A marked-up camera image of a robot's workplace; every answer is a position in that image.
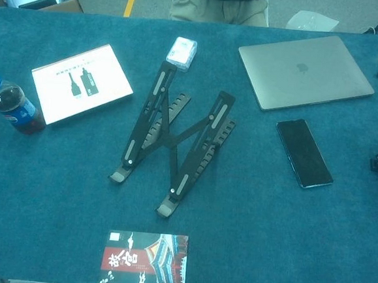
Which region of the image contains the black folding laptop stand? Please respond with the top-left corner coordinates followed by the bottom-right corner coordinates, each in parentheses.
top-left (106, 57), bottom-right (242, 224)

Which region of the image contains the silver Apple laptop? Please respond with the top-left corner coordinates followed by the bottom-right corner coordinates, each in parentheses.
top-left (233, 28), bottom-right (378, 120)

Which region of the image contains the white plastic bag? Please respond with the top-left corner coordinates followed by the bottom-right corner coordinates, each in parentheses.
top-left (285, 8), bottom-right (341, 33)

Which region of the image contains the black smartphone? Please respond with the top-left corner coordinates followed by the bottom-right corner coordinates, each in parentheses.
top-left (271, 116), bottom-right (338, 191)

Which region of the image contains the seated person in khaki trousers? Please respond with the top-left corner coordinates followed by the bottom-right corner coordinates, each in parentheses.
top-left (168, 0), bottom-right (272, 28)

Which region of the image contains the yellow floor tape strip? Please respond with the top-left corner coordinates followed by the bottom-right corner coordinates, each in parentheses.
top-left (123, 0), bottom-right (138, 19)

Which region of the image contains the dark illustrated Chinese book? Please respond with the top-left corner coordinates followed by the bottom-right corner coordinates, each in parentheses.
top-left (97, 228), bottom-right (190, 283)

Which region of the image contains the teal table cloth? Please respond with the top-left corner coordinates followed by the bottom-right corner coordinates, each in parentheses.
top-left (0, 3), bottom-right (378, 283)

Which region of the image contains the cola bottle with blue cap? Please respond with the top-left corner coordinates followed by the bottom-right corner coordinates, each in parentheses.
top-left (0, 70), bottom-right (50, 137)

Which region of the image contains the white USB cable box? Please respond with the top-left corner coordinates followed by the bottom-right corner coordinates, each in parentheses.
top-left (27, 38), bottom-right (138, 132)

